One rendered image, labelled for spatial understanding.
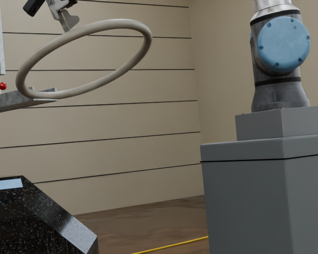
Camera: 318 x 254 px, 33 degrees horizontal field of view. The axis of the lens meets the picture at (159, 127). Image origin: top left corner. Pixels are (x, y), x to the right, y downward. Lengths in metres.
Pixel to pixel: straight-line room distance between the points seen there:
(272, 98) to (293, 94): 0.06
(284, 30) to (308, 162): 0.38
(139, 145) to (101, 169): 0.71
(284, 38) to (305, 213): 0.50
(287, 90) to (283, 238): 0.47
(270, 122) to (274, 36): 0.28
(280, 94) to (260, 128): 0.12
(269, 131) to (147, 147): 6.46
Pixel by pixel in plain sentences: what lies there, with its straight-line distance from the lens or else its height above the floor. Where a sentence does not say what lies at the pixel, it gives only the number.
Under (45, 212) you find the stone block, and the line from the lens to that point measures 1.78.
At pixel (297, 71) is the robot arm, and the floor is 1.06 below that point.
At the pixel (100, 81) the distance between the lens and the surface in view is 2.08.
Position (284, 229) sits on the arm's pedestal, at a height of 0.59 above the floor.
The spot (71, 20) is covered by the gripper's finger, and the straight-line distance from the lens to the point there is 1.75.
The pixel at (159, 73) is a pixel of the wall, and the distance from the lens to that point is 8.36.
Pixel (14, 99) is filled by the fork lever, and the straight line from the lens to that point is 2.03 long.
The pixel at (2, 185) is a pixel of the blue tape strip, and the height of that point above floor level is 0.78.
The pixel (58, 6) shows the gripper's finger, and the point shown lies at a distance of 1.65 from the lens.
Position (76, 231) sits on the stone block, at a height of 0.60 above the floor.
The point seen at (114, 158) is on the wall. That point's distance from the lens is 7.85.
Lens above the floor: 0.86
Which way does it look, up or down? 2 degrees up
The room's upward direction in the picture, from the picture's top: 5 degrees counter-clockwise
